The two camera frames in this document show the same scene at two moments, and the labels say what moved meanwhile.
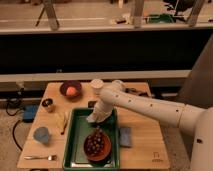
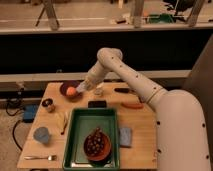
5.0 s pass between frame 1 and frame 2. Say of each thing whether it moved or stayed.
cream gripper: moved
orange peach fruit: stayed
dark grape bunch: stayed
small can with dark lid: stayed
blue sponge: stayed
